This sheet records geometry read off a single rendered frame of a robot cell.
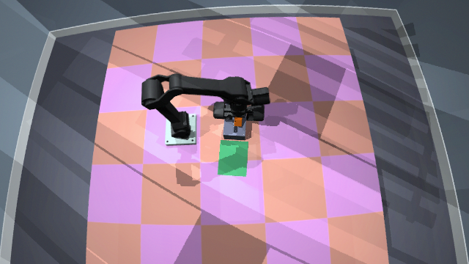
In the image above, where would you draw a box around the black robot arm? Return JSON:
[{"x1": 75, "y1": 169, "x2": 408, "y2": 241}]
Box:
[{"x1": 141, "y1": 74, "x2": 270, "y2": 140}]

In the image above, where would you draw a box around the orange l-shaped part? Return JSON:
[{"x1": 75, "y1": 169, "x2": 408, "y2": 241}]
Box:
[{"x1": 234, "y1": 117, "x2": 243, "y2": 127}]

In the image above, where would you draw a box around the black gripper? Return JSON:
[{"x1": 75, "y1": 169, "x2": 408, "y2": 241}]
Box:
[{"x1": 213, "y1": 101, "x2": 265, "y2": 121}]

